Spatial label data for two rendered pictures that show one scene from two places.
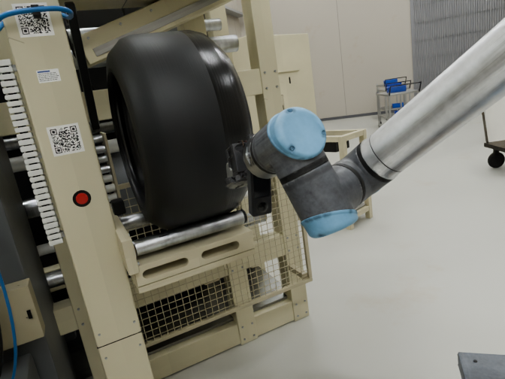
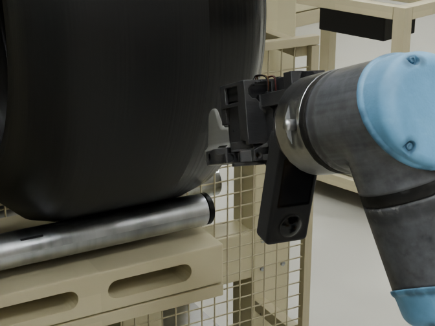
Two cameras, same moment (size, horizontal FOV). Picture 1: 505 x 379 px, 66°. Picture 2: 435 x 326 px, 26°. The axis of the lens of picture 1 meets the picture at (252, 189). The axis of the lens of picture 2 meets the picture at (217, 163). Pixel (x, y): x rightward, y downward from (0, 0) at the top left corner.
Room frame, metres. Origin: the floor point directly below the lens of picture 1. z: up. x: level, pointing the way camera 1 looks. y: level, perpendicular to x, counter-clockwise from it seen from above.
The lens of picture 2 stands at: (-0.04, 0.12, 1.40)
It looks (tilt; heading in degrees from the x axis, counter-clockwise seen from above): 20 degrees down; 355
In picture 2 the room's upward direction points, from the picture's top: straight up
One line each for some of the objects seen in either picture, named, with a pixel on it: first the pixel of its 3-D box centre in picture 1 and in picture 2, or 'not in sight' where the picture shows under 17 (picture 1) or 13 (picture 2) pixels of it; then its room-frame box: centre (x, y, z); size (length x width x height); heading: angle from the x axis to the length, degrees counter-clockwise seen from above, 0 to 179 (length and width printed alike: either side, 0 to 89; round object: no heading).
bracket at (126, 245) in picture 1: (120, 237); not in sight; (1.14, 0.42, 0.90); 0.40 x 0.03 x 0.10; 24
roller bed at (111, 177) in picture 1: (86, 176); not in sight; (1.47, 0.61, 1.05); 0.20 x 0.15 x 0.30; 114
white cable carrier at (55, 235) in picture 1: (33, 156); not in sight; (1.02, 0.55, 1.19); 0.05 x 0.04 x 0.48; 24
